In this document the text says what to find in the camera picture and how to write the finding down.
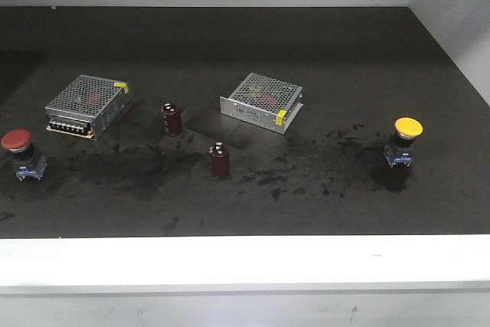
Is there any red mushroom push button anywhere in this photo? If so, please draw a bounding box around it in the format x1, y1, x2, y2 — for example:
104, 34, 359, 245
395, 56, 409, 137
1, 129, 47, 181

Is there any rear dark red capacitor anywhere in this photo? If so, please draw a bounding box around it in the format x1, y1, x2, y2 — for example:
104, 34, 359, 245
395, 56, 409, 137
161, 103, 183, 136

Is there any left metal mesh power supply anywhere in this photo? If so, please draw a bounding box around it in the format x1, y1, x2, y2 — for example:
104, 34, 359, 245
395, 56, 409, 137
45, 74, 133, 141

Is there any right metal mesh power supply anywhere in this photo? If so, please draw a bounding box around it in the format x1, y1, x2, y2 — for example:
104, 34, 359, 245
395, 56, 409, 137
220, 73, 303, 135

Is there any dark red capacitor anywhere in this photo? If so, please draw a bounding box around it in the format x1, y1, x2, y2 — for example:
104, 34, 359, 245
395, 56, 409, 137
161, 103, 183, 136
208, 141, 230, 178

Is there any front dark red capacitor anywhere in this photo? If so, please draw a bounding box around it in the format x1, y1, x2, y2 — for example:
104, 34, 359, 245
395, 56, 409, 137
208, 141, 230, 178

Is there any yellow mushroom push button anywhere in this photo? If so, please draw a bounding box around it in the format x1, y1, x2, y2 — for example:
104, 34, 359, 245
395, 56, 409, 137
384, 116, 423, 168

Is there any metal mesh power supply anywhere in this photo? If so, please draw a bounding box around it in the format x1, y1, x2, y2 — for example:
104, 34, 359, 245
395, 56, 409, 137
220, 73, 303, 135
45, 74, 133, 141

